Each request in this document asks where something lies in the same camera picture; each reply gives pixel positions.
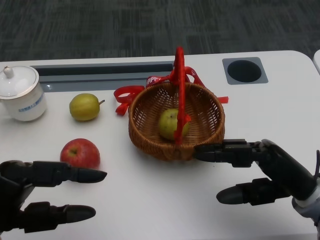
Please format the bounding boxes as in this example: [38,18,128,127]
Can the green fruit without stem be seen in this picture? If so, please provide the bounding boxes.
[157,108,190,141]

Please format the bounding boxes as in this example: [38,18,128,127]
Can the red apple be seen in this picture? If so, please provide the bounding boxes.
[59,138,101,170]

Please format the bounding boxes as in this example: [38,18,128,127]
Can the wicker basket with red handle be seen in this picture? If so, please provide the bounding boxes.
[128,46,226,162]

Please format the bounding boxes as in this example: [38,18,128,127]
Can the red printed ribbon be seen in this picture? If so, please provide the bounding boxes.
[113,66,230,116]

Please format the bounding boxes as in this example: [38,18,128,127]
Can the grey table cable tray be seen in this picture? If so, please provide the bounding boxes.
[29,62,175,93]

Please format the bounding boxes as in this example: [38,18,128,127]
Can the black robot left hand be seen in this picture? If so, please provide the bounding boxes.
[0,159,108,236]

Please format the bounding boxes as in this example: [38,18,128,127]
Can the white mug with blue print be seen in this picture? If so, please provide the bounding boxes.
[0,74,48,122]

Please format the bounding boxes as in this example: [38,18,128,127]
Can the white mug lid with knob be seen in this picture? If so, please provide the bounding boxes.
[0,65,40,99]

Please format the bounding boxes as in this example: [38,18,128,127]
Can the grey round table grommet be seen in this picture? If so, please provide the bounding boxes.
[221,56,269,85]

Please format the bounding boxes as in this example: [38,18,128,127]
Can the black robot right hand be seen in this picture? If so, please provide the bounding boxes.
[193,138,318,206]

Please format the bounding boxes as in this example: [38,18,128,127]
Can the white neighbouring table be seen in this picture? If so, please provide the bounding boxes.
[312,49,320,76]

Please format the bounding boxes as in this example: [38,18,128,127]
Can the green fruit with stem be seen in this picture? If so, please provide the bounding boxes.
[69,93,106,122]

